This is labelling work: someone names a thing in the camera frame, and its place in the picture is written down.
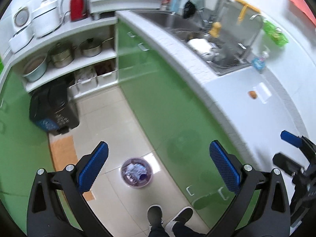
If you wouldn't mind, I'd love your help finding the steel kitchen sink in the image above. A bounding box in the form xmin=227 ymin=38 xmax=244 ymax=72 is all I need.
xmin=135 ymin=5 xmax=263 ymax=76

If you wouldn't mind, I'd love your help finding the orange floor mat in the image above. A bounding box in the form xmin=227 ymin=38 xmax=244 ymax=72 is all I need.
xmin=49 ymin=135 xmax=96 ymax=202

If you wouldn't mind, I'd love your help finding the white square plastic box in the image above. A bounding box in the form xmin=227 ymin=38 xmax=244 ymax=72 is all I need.
xmin=254 ymin=82 xmax=272 ymax=104

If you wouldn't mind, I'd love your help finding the brown walnut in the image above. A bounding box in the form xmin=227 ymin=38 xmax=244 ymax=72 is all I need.
xmin=248 ymin=90 xmax=257 ymax=100

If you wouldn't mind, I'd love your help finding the clear hand soap bottle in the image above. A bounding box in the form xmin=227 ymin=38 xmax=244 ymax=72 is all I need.
xmin=251 ymin=45 xmax=270 ymax=73

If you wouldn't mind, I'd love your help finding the pink round waste basket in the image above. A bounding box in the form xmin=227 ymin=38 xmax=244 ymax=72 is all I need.
xmin=120 ymin=157 xmax=153 ymax=188

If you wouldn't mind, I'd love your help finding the right black shoe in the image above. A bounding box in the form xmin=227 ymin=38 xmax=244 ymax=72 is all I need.
xmin=165 ymin=207 xmax=193 ymax=232

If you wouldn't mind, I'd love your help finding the black shoe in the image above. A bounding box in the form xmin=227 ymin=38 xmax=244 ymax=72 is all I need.
xmin=147 ymin=204 xmax=163 ymax=226
xmin=165 ymin=207 xmax=193 ymax=232

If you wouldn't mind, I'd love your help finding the left black shoe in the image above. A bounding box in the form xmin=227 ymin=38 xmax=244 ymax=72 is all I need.
xmin=147 ymin=204 xmax=163 ymax=226

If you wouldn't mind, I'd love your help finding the black dual pedal bin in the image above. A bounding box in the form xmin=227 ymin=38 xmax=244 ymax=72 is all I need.
xmin=29 ymin=81 xmax=80 ymax=135

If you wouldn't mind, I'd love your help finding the green mesh basket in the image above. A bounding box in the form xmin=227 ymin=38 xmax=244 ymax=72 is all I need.
xmin=263 ymin=19 xmax=289 ymax=47

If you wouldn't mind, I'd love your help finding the white storage bin middle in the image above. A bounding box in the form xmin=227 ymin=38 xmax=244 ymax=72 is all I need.
xmin=74 ymin=66 xmax=98 ymax=93

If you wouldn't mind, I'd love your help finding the white storage bin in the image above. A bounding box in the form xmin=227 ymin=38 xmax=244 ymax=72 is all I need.
xmin=94 ymin=59 xmax=117 ymax=86
xmin=74 ymin=66 xmax=98 ymax=93

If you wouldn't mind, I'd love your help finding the white plate in sink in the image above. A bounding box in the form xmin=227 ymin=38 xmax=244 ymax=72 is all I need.
xmin=187 ymin=39 xmax=215 ymax=55

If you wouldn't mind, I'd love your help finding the yellow sponge holder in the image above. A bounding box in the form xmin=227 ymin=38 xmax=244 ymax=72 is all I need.
xmin=208 ymin=22 xmax=222 ymax=38

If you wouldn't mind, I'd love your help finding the white storage bin right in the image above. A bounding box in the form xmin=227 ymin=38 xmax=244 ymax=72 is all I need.
xmin=94 ymin=59 xmax=117 ymax=86

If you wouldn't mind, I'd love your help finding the pale blue basin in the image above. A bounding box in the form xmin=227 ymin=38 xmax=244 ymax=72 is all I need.
xmin=22 ymin=55 xmax=48 ymax=82

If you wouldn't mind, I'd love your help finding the large steel stockpot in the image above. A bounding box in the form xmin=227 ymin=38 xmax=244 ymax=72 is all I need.
xmin=48 ymin=41 xmax=76 ymax=69

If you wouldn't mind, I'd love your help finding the steel pot with lid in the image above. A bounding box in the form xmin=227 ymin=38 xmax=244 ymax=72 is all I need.
xmin=79 ymin=38 xmax=114 ymax=57

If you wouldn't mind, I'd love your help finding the white rice cooker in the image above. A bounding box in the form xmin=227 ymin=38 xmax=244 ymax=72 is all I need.
xmin=31 ymin=0 xmax=60 ymax=39

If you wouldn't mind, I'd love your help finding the red electric kettle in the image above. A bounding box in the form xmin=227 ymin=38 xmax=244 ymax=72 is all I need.
xmin=70 ymin=0 xmax=88 ymax=22

